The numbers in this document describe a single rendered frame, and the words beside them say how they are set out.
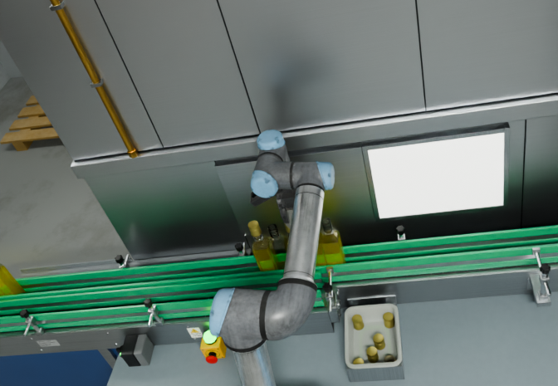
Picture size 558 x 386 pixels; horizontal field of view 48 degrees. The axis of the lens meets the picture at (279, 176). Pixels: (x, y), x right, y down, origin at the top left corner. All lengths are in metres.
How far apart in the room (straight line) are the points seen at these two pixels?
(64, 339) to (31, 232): 2.00
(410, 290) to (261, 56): 0.92
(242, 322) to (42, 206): 3.17
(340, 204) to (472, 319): 0.57
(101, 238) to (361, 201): 2.28
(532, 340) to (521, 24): 0.97
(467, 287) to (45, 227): 2.93
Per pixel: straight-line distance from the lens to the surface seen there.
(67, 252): 4.06
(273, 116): 1.88
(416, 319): 2.17
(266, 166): 1.67
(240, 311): 1.47
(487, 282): 2.15
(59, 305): 2.45
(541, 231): 2.14
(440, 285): 2.13
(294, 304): 1.46
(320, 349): 2.15
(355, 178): 2.00
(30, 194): 4.68
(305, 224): 1.55
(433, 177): 2.02
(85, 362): 2.60
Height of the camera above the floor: 2.56
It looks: 41 degrees down
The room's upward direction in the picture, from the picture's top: 18 degrees counter-clockwise
